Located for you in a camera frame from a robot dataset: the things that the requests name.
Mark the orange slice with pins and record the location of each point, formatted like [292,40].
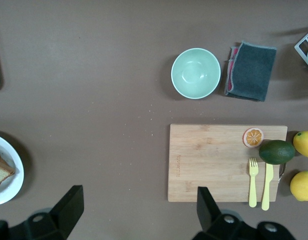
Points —
[253,137]

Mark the green avocado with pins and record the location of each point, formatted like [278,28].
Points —
[277,152]

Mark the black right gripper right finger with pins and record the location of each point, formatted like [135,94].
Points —
[208,217]

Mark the plain bread slice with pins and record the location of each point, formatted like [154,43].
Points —
[0,178]

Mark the yellow plastic knife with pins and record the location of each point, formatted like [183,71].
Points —
[266,190]

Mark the pink cloth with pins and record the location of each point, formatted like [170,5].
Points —
[229,75]

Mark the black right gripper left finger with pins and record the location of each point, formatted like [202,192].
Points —
[69,210]

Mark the yellow lemon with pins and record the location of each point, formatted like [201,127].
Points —
[304,144]
[303,186]

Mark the wooden cutting board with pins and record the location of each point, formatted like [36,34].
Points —
[208,160]

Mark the dark grey cloth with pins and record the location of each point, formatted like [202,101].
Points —
[253,72]

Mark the pale green bowl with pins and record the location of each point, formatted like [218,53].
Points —
[195,73]

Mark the yellow plastic fork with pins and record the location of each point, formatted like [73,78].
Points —
[253,185]

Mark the white round plate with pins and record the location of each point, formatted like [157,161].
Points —
[15,185]

